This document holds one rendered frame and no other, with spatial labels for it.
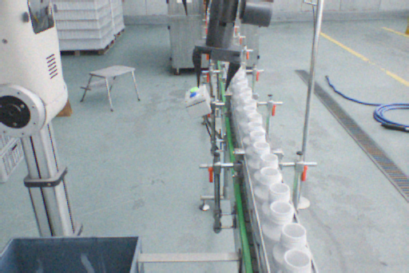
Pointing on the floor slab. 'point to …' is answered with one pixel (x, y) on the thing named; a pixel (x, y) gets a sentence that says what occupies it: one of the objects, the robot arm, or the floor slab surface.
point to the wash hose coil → (381, 110)
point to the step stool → (108, 80)
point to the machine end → (178, 36)
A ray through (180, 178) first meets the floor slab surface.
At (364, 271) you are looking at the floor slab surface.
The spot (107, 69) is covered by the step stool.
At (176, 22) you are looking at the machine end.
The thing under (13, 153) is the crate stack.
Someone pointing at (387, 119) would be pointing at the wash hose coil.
